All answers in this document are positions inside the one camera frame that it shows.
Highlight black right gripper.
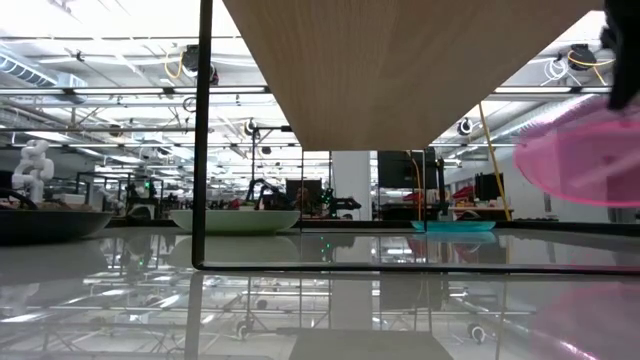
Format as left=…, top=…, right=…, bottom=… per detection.
left=601, top=0, right=640, bottom=110

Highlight yellow hanging cable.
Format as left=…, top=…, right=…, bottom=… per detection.
left=478, top=102, right=512, bottom=222

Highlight black robot station frame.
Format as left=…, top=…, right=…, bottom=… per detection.
left=74, top=171, right=166, bottom=221

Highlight black plate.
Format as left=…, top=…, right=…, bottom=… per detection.
left=0, top=209, right=114, bottom=246

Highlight black screen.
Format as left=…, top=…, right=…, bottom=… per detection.
left=285, top=178, right=324, bottom=211

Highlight black table frame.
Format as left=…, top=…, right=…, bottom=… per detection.
left=107, top=214, right=640, bottom=236

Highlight pink transparent plate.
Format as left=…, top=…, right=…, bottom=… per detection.
left=513, top=94, right=640, bottom=209

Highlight wooden shelf with black frame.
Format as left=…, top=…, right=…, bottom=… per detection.
left=192, top=0, right=640, bottom=275

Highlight silver ventilation duct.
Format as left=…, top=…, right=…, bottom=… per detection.
left=0, top=52, right=89, bottom=105
left=492, top=94, right=611, bottom=146

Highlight small black monitor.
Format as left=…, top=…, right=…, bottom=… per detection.
left=474, top=172, right=504, bottom=202

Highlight blue transparent plate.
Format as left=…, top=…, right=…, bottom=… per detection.
left=410, top=220, right=497, bottom=234

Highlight large black monitor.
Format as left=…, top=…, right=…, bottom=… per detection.
left=377, top=149, right=441, bottom=190

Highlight orange hanging cable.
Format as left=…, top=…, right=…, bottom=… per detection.
left=408, top=149, right=424, bottom=222

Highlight light green plate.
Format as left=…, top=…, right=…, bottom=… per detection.
left=168, top=208, right=302, bottom=236

